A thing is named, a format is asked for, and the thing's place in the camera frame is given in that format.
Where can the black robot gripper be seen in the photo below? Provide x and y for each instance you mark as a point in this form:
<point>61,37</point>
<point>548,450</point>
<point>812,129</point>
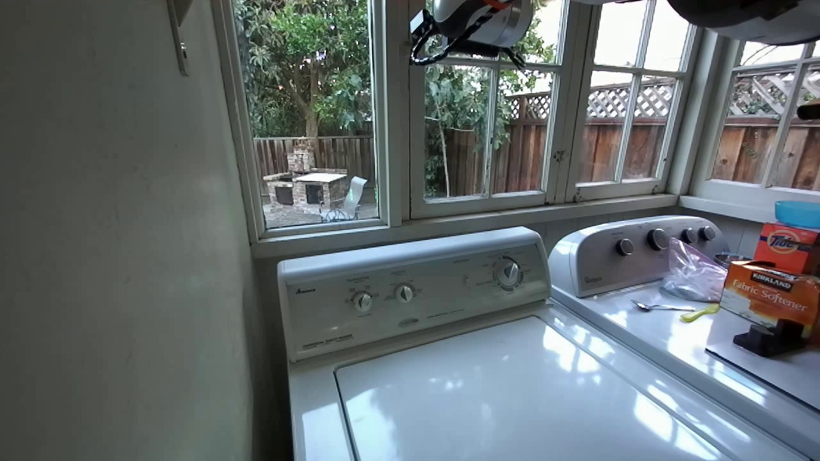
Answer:
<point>470,27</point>

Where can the white casement window sash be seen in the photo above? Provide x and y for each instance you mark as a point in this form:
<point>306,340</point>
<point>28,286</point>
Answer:
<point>480,96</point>

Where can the left fixed window pane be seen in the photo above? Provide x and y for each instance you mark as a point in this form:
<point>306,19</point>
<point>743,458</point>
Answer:
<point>308,70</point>

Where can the right casement window sash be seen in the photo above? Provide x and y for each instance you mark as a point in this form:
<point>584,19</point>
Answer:
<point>636,64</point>

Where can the side window with lattice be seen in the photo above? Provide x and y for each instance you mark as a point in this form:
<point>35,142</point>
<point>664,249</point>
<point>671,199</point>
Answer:
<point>757,80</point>

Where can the outdoor patio chair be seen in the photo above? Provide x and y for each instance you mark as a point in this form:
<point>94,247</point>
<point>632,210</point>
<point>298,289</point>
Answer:
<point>348,205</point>

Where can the outdoor patio table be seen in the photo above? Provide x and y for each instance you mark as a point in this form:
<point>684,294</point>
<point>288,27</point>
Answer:
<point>319,188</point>

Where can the white dryer with knobs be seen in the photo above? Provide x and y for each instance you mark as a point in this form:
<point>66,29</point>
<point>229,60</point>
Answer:
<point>599,270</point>

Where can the wooden backyard fence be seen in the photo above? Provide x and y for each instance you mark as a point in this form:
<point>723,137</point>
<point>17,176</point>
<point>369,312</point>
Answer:
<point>515,164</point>

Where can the white washing machine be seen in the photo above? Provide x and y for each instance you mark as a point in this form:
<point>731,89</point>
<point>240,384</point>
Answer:
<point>452,348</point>

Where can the metal spoon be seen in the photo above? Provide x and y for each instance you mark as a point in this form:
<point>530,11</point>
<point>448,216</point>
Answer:
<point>658,304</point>

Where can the clear plastic bag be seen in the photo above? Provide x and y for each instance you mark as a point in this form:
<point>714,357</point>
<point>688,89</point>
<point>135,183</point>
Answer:
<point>693,274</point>

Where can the yellow green small object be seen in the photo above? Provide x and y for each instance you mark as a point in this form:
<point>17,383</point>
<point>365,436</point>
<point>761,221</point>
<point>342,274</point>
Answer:
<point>699,312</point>

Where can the blue lid container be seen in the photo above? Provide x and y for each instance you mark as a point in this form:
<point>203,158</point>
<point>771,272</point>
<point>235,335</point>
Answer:
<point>796,212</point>

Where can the orange detergent box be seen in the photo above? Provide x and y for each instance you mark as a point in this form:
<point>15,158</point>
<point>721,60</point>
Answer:
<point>789,249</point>

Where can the orange Kirkland box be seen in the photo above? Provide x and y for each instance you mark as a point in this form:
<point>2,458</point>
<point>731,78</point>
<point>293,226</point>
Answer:
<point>767,294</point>

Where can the metal wall bracket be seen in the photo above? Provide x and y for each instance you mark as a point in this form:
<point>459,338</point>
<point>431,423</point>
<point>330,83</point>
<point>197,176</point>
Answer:
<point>176,12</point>

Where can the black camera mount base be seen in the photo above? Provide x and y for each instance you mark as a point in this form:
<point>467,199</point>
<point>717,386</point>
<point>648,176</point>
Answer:
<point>771,340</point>

